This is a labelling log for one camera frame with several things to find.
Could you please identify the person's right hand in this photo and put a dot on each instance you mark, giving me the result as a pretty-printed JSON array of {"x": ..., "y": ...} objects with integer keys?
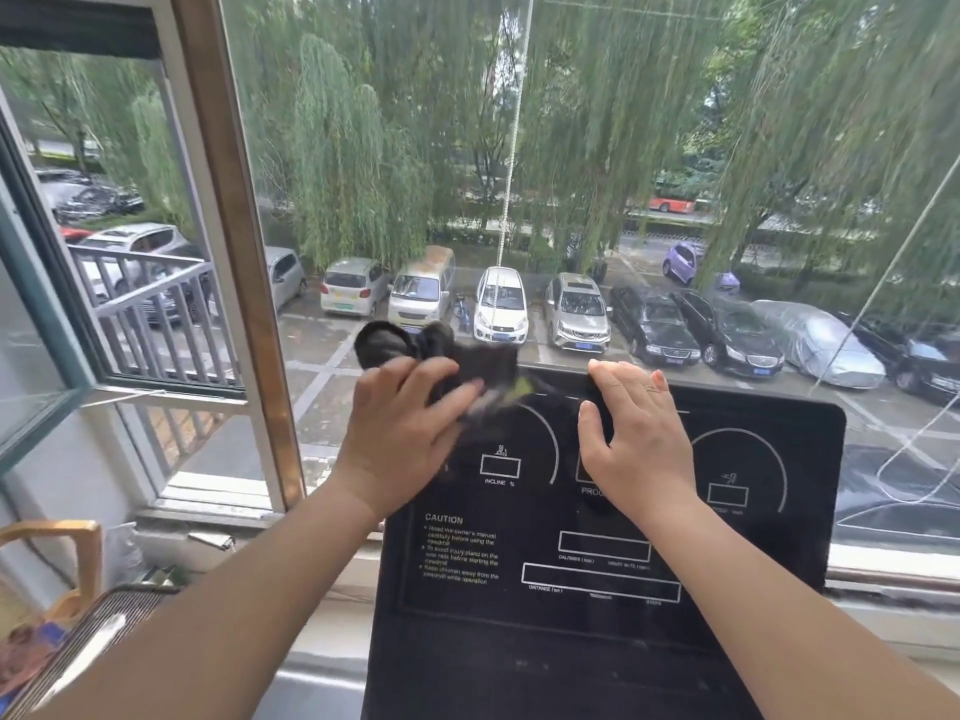
[{"x": 641, "y": 449}]

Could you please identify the person's left hand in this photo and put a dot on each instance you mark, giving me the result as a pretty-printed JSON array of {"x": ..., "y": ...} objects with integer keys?
[{"x": 397, "y": 442}]

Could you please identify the person's left thumb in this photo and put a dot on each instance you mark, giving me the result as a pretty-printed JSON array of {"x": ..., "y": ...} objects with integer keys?
[{"x": 463, "y": 406}]

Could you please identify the person's right thumb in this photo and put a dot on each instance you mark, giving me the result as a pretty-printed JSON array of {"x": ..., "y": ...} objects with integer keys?
[{"x": 592, "y": 438}]

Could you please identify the black cleaning cloth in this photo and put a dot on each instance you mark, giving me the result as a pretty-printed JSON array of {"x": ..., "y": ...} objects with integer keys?
[{"x": 480, "y": 363}]

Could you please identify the person's left forearm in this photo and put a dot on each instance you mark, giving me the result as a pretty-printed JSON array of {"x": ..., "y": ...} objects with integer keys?
[{"x": 225, "y": 614}]

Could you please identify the person's right forearm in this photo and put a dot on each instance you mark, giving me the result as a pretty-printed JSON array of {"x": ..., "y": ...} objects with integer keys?
[{"x": 780, "y": 614}]

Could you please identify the blue bicycle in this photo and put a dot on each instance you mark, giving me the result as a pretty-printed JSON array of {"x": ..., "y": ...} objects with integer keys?
[{"x": 461, "y": 311}]

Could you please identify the row of parked cars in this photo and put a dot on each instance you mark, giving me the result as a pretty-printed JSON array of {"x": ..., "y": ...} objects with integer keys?
[{"x": 577, "y": 311}]

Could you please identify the black treadmill console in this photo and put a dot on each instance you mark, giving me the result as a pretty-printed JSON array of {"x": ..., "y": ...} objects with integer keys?
[{"x": 525, "y": 592}]

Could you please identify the purple small car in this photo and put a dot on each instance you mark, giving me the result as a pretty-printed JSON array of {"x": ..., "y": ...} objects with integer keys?
[{"x": 684, "y": 262}]

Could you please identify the red bus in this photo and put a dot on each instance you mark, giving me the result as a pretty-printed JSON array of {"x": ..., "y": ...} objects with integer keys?
[{"x": 671, "y": 204}]

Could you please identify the car under grey cover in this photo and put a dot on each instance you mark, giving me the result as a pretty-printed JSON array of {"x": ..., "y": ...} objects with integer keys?
[{"x": 821, "y": 343}]

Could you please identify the metal window latch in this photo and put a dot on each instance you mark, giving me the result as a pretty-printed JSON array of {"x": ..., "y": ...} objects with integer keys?
[{"x": 210, "y": 541}]

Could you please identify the grey balcony railing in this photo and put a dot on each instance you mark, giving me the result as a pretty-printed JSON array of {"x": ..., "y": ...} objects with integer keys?
[{"x": 150, "y": 314}]

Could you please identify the willow trees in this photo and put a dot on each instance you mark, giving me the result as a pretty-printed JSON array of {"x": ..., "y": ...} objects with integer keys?
[{"x": 600, "y": 104}]

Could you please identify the group of cars beyond railing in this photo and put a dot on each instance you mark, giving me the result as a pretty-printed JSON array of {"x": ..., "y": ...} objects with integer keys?
[{"x": 112, "y": 217}]

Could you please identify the wooden chair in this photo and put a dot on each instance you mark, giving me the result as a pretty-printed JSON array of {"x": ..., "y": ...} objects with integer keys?
[{"x": 75, "y": 562}]

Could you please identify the green open window sash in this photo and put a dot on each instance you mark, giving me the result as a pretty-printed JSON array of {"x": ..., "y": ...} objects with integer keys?
[{"x": 45, "y": 322}]

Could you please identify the grey ribbed heater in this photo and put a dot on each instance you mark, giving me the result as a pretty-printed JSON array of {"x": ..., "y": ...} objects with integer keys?
[{"x": 82, "y": 637}]

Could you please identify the dark roller blind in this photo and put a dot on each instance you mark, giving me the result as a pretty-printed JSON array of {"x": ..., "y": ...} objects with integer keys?
[{"x": 75, "y": 22}]

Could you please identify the brown window frame post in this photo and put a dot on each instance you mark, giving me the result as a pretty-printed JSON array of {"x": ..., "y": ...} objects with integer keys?
[{"x": 240, "y": 254}]

